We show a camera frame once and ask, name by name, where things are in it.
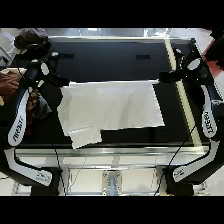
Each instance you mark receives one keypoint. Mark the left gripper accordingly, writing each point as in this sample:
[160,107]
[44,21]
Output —
[60,81]

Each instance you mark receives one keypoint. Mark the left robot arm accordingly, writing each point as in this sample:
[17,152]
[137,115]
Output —
[16,128]

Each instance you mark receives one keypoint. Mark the silver frame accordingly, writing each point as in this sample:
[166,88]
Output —
[111,151]

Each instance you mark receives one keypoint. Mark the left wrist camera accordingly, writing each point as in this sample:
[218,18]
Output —
[55,55]

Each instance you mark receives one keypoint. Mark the dark brown garment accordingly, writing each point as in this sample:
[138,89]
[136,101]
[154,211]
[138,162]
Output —
[31,36]

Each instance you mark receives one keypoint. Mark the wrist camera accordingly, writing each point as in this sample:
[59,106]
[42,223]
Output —
[55,55]
[178,52]

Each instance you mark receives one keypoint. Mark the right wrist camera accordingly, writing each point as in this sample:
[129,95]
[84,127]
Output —
[178,52]

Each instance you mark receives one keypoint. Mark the grey garment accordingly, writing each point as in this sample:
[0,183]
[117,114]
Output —
[42,106]

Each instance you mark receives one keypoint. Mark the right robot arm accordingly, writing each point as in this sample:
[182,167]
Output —
[209,125]

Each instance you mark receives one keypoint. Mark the white T-shirt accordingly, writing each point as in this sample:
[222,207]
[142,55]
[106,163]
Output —
[113,105]

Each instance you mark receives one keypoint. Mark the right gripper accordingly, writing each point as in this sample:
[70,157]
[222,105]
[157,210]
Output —
[170,76]

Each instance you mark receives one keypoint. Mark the red garment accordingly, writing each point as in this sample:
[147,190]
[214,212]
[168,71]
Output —
[29,116]

